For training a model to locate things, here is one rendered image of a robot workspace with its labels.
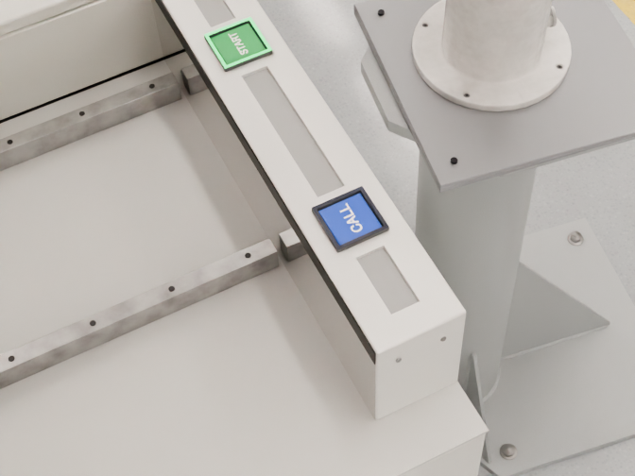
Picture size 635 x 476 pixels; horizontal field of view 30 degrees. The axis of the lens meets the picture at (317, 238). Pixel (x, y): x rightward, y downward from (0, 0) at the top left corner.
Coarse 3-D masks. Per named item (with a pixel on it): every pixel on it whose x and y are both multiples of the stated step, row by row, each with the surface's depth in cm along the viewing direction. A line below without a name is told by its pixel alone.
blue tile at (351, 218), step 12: (336, 204) 115; (348, 204) 115; (360, 204) 115; (324, 216) 114; (336, 216) 114; (348, 216) 114; (360, 216) 114; (372, 216) 114; (336, 228) 113; (348, 228) 113; (360, 228) 113; (372, 228) 113; (336, 240) 113; (348, 240) 113
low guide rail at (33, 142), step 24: (120, 96) 139; (144, 96) 139; (168, 96) 141; (48, 120) 137; (72, 120) 137; (96, 120) 138; (120, 120) 140; (0, 144) 135; (24, 144) 136; (48, 144) 137; (0, 168) 137
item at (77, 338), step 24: (216, 264) 125; (240, 264) 125; (264, 264) 127; (168, 288) 124; (192, 288) 124; (216, 288) 126; (120, 312) 122; (144, 312) 123; (168, 312) 125; (48, 336) 121; (72, 336) 121; (96, 336) 122; (0, 360) 120; (24, 360) 120; (48, 360) 121; (0, 384) 121
